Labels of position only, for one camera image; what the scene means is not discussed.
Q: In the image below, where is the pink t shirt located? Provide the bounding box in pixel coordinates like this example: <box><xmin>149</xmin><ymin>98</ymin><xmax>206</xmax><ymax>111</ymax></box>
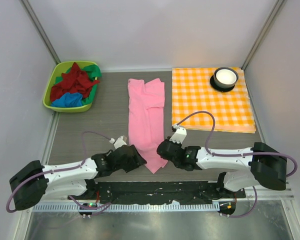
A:
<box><xmin>127</xmin><ymin>78</ymin><xmax>168</xmax><ymax>174</ymax></box>

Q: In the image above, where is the orange checkered cloth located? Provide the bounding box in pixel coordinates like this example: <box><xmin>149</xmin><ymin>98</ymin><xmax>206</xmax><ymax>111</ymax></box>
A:
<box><xmin>171</xmin><ymin>67</ymin><xmax>256</xmax><ymax>134</ymax></box>

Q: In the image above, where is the lime green plastic basket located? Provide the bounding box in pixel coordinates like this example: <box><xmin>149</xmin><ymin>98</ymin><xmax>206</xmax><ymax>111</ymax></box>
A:
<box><xmin>42</xmin><ymin>60</ymin><xmax>102</xmax><ymax>113</ymax></box>

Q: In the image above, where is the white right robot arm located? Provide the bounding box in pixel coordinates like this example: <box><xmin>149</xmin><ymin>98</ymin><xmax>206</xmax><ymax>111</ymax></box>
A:
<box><xmin>156</xmin><ymin>139</ymin><xmax>287</xmax><ymax>199</ymax></box>

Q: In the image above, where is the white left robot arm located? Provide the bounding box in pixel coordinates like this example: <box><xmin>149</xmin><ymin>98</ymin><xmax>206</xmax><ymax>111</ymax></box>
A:
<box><xmin>6</xmin><ymin>145</ymin><xmax>147</xmax><ymax>213</ymax></box>

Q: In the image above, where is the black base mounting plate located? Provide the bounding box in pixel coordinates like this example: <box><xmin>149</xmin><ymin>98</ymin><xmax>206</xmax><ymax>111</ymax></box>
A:
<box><xmin>74</xmin><ymin>180</ymin><xmax>246</xmax><ymax>205</ymax></box>

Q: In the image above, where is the blue t shirt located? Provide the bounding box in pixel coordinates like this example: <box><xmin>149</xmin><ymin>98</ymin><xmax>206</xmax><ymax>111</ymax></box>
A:
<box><xmin>51</xmin><ymin>92</ymin><xmax>83</xmax><ymax>108</ymax></box>

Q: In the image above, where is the white bowl with dark rim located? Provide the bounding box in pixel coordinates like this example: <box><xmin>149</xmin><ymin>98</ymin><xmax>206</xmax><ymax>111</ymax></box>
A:
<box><xmin>209</xmin><ymin>67</ymin><xmax>239</xmax><ymax>93</ymax></box>

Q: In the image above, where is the dark red t shirt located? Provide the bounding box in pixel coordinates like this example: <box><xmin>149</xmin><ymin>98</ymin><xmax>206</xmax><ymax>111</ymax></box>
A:
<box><xmin>49</xmin><ymin>62</ymin><xmax>101</xmax><ymax>103</ymax></box>

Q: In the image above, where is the green t shirt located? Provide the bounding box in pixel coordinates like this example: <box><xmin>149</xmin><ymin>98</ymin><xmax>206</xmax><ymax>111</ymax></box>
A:
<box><xmin>55</xmin><ymin>64</ymin><xmax>103</xmax><ymax>105</ymax></box>

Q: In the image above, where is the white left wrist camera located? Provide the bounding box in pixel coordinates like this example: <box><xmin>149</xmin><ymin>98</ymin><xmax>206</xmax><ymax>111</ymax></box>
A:
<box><xmin>109</xmin><ymin>135</ymin><xmax>128</xmax><ymax>149</ymax></box>

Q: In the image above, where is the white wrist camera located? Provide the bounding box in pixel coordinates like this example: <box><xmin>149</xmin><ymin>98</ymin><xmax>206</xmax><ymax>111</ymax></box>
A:
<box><xmin>109</xmin><ymin>135</ymin><xmax>128</xmax><ymax>149</ymax></box>
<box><xmin>169</xmin><ymin>124</ymin><xmax>187</xmax><ymax>144</ymax></box>

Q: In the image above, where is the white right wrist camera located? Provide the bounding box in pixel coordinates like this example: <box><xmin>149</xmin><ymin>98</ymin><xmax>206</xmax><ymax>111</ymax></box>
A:
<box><xmin>169</xmin><ymin>124</ymin><xmax>187</xmax><ymax>144</ymax></box>

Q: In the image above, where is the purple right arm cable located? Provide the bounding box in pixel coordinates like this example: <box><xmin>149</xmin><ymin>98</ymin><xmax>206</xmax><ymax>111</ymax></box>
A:
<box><xmin>172</xmin><ymin>110</ymin><xmax>298</xmax><ymax>219</ymax></box>

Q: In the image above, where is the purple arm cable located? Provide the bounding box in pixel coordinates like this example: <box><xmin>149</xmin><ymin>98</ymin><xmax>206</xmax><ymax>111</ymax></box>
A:
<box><xmin>6</xmin><ymin>131</ymin><xmax>113</xmax><ymax>217</ymax></box>
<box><xmin>172</xmin><ymin>110</ymin><xmax>298</xmax><ymax>219</ymax></box>

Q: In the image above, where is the white slotted cable duct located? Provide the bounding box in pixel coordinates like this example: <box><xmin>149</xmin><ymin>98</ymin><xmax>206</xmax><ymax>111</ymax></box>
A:
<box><xmin>32</xmin><ymin>201</ymin><xmax>220</xmax><ymax>213</ymax></box>

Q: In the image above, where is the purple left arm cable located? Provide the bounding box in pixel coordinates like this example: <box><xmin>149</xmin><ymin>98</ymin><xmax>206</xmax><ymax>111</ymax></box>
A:
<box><xmin>6</xmin><ymin>131</ymin><xmax>113</xmax><ymax>217</ymax></box>

